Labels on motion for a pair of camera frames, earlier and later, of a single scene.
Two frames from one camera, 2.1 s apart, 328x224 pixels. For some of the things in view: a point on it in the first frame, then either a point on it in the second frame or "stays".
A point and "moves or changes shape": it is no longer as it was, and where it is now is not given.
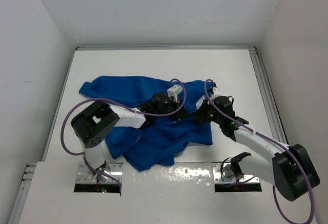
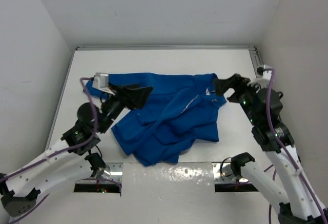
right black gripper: x=200 y=114 to x=236 y=81
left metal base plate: x=115 y=169 stays
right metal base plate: x=223 y=173 stays
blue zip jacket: x=144 y=144 moves or changes shape
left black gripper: x=182 y=114 to x=130 y=95
